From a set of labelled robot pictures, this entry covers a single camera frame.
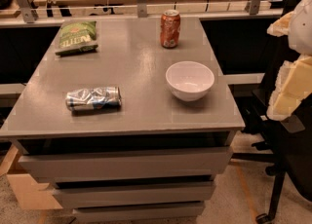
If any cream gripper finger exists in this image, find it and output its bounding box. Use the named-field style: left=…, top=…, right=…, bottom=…
left=266, top=55, right=312, bottom=121
left=267, top=12, right=293, bottom=37

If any crushed silver redbull can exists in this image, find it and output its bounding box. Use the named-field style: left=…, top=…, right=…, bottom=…
left=65, top=87, right=122, bottom=111

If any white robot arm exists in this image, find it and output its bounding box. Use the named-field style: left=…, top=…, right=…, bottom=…
left=266, top=0, right=312, bottom=121

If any orange soda can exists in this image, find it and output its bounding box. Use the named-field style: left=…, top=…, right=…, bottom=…
left=160, top=10, right=180, bottom=48

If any green jalapeno chip bag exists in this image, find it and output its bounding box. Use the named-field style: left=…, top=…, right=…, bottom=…
left=56, top=21, right=98, bottom=56

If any black office chair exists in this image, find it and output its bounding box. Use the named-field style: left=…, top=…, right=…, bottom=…
left=232, top=0, right=312, bottom=224

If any white ceramic bowl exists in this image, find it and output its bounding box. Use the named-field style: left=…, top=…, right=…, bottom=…
left=166, top=61, right=215, bottom=101

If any grey top drawer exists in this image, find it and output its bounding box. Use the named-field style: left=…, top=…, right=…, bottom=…
left=19, top=147, right=232, bottom=182

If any grey drawer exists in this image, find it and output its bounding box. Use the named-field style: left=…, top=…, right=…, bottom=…
left=72, top=202, right=205, bottom=222
left=19, top=147, right=232, bottom=182
left=53, top=181, right=215, bottom=208

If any grey middle drawer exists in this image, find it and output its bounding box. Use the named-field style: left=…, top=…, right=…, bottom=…
left=53, top=181, right=215, bottom=208

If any grey bottom drawer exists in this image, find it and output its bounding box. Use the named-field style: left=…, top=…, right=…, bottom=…
left=72, top=202, right=205, bottom=222

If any wooden panel on floor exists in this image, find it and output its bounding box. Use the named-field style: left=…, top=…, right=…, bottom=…
left=0, top=145, right=62, bottom=210

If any left metal rail bracket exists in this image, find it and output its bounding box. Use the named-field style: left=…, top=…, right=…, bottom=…
left=16, top=0, right=38, bottom=23

